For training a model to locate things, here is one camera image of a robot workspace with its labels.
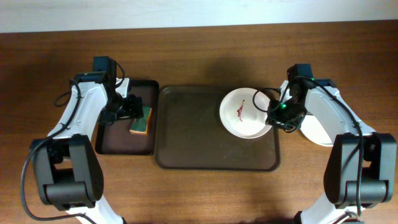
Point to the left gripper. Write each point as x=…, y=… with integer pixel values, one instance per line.
x=135, y=107

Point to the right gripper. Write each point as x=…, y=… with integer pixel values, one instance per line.
x=273, y=119

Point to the green and orange sponge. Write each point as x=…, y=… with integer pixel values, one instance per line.
x=141, y=125

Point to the pale green plate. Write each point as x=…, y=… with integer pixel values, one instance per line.
x=310, y=127

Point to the white plate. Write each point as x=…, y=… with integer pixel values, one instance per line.
x=239, y=115

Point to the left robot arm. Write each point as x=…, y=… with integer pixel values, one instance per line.
x=67, y=172

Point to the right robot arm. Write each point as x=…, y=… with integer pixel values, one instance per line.
x=360, y=172

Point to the small black tray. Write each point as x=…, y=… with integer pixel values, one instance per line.
x=117, y=139

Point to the large brown tray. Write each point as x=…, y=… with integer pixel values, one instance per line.
x=190, y=135

